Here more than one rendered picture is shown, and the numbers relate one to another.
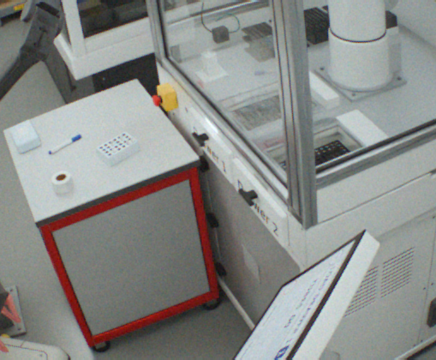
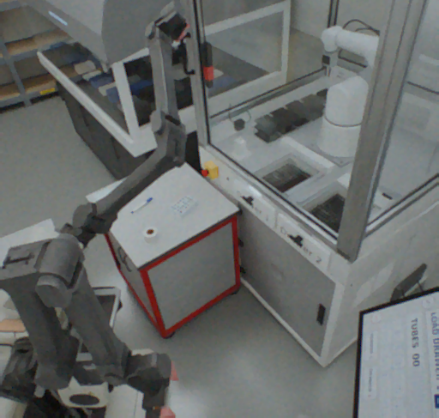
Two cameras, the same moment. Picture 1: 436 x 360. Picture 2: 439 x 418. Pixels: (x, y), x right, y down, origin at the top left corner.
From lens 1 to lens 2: 0.73 m
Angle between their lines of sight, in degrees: 11
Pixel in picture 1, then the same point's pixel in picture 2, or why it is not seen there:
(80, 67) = (137, 148)
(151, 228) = (207, 254)
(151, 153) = (206, 207)
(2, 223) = not seen: hidden behind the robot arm
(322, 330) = not seen: outside the picture
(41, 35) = (175, 145)
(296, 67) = (378, 165)
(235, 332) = (253, 308)
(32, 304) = not seen: hidden behind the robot
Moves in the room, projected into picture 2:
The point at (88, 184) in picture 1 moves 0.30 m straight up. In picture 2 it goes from (170, 233) to (159, 186)
